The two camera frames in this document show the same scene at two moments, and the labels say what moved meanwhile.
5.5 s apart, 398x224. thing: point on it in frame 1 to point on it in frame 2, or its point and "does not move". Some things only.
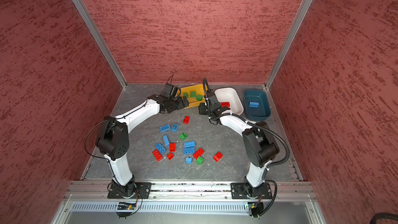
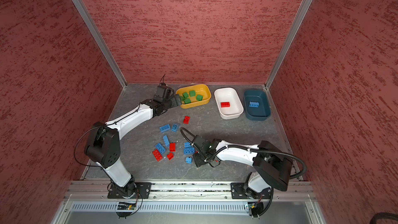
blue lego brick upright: x=175 y=126 does not move
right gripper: x=201 y=108 to x=197 y=160
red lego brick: x=186 y=120 does not move
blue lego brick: x=254 y=104 does not move
